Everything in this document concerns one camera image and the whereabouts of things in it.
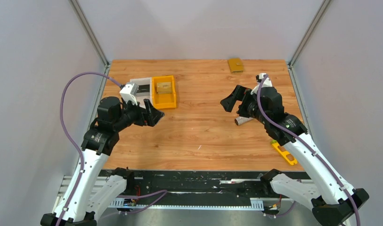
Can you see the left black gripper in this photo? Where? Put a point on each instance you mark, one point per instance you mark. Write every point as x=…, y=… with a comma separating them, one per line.
x=154, y=117

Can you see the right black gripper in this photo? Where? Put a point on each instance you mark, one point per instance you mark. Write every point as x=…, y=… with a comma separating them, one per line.
x=228, y=102

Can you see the yellow leather card holder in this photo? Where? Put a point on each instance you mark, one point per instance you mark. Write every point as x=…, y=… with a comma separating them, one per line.
x=235, y=65

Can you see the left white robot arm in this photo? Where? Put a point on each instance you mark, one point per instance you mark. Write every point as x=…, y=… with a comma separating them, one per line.
x=79, y=206

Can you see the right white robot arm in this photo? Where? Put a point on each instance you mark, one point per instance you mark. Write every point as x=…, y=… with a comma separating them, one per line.
x=331, y=198

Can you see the black card in bin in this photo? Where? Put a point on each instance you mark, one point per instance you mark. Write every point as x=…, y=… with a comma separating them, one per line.
x=143, y=90

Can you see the gold VIP card in bin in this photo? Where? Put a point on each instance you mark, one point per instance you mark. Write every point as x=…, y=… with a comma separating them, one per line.
x=164, y=87

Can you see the yellow plastic bin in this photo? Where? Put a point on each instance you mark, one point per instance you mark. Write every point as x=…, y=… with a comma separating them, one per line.
x=164, y=101

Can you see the white plastic bin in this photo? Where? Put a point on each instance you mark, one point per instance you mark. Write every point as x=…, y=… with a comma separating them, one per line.
x=141, y=81

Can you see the glitter silver microphone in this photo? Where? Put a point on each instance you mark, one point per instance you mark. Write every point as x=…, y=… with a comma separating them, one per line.
x=242, y=120

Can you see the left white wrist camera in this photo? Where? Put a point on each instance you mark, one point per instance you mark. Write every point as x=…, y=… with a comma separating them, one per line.
x=128, y=93

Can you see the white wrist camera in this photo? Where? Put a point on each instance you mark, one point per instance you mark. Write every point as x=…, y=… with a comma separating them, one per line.
x=263, y=80
x=128, y=93

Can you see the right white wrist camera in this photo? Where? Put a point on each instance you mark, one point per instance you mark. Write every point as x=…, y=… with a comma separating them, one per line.
x=263, y=80

